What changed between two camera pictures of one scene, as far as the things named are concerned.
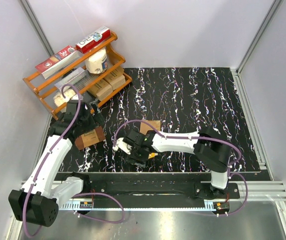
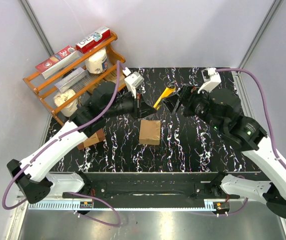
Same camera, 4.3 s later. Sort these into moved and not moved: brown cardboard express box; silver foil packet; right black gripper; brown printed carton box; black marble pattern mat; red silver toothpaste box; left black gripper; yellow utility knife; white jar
Moved: right black gripper; left black gripper; yellow utility knife
Not moved: brown cardboard express box; black marble pattern mat; brown printed carton box; silver foil packet; red silver toothpaste box; white jar
